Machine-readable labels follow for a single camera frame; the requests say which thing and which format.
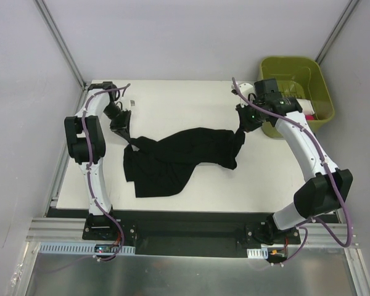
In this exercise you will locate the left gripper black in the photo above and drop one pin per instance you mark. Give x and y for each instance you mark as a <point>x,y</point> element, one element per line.
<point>121,124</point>

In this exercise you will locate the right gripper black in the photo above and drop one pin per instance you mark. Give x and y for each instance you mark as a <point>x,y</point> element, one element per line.
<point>245,120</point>

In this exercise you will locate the black t shirt blue logo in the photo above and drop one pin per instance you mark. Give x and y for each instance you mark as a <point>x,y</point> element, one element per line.
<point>163,168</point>

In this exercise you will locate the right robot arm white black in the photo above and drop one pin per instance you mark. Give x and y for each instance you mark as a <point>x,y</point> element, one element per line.
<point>326,186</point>

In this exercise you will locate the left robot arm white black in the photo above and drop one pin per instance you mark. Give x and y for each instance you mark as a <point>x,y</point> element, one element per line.
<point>85,138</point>

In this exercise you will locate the white rolled t shirt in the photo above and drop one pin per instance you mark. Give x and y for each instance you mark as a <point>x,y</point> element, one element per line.
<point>307,107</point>

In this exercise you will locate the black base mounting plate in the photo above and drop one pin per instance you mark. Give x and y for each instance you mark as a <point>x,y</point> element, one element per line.
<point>189,246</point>

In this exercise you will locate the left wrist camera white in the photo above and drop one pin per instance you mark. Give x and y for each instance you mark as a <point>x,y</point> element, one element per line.
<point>128,104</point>

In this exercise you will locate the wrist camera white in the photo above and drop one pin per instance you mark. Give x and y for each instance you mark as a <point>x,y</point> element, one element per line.
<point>246,89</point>
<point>128,104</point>

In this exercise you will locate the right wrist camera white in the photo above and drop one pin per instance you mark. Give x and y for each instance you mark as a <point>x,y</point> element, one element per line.
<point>246,89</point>

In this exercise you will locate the right white cable duct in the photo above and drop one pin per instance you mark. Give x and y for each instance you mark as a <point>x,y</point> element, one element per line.
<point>261,253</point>

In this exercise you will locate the aluminium frame rail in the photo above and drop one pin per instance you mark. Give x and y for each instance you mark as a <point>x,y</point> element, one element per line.
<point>75,229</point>

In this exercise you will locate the white slotted cable duct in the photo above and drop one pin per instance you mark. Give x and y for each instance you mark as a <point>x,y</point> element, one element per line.
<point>70,248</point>

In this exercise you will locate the left vertical aluminium post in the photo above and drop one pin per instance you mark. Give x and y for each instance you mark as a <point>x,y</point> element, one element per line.
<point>60,41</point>

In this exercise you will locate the vertical aluminium post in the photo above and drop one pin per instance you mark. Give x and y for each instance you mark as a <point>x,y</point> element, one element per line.
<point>340,24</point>
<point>60,41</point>

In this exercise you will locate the right vertical aluminium post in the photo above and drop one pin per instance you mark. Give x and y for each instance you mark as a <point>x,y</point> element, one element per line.
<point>340,24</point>

